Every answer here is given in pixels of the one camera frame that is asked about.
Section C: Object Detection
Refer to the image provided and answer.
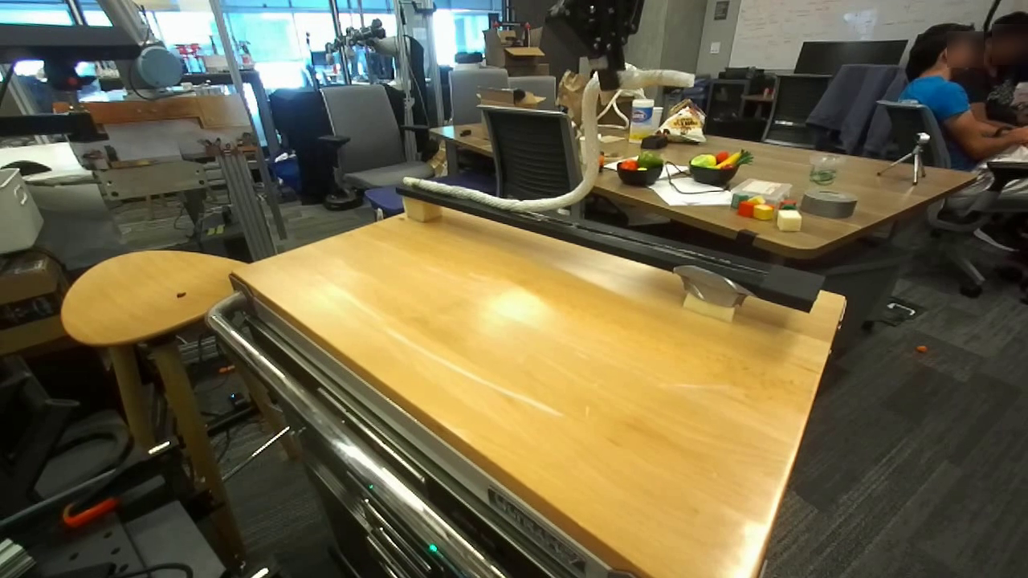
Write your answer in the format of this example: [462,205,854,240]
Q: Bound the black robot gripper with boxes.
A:
[540,0,647,78]

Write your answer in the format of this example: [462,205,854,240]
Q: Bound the white braided rope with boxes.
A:
[402,72,605,214]

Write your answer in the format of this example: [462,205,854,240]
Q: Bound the grey mesh office chair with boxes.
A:
[481,105,581,198]

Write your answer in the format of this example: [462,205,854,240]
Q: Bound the black fruit bowl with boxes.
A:
[687,150,748,185]
[616,154,662,185]

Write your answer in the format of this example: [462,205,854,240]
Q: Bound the white paper sheet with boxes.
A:
[653,166,734,210]

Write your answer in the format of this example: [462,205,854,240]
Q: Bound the red toy block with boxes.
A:
[736,198,760,217]

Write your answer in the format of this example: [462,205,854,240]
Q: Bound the yellow toy block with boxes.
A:
[756,201,779,223]

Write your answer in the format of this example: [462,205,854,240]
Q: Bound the grey fabric office chair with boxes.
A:
[322,83,432,189]

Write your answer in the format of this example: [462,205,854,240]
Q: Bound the far wooden support block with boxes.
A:
[406,198,442,223]

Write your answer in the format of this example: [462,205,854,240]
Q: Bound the wooden support block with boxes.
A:
[406,198,442,223]
[678,268,747,320]

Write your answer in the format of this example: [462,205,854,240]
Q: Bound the wooden side desk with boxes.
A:
[436,115,971,261]

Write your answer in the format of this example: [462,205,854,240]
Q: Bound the clear plastic cup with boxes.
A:
[809,154,838,185]

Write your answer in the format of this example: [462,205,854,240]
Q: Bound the cream toy block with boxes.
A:
[774,210,805,231]

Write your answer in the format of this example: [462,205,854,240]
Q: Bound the near wooden support block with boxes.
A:
[678,268,747,320]

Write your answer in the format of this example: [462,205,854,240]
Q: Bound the wooden top tool cart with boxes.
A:
[231,213,845,578]

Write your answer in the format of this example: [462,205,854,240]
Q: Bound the person in blue shirt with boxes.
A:
[904,27,1028,169]

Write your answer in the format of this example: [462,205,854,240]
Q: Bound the round wooden stool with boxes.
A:
[60,252,243,564]

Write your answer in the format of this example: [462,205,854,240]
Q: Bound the long black rail object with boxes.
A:
[402,178,825,313]

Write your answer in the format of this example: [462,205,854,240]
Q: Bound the grey duct tape roll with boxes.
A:
[801,193,859,217]

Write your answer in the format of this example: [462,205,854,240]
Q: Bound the steel cart handle bar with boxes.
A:
[210,295,504,578]

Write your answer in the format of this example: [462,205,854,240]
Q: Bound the orange handled tool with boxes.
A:
[60,498,119,530]

